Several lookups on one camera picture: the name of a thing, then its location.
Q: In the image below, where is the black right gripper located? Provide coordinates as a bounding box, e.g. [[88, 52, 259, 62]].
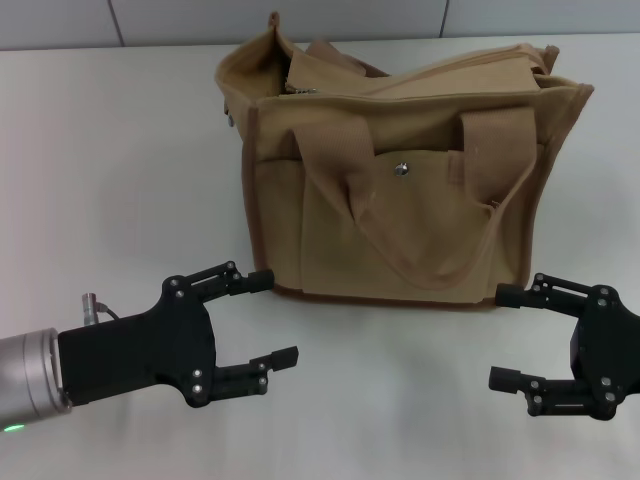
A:
[[488, 272, 640, 420]]

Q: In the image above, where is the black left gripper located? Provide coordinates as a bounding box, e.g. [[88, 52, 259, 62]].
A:
[[57, 260, 300, 409]]

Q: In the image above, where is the khaki canvas food bag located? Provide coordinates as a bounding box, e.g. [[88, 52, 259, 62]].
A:
[[213, 10, 596, 307]]

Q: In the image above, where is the silver cable connector with cable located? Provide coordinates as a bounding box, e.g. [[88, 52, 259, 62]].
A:
[[79, 292, 121, 326]]

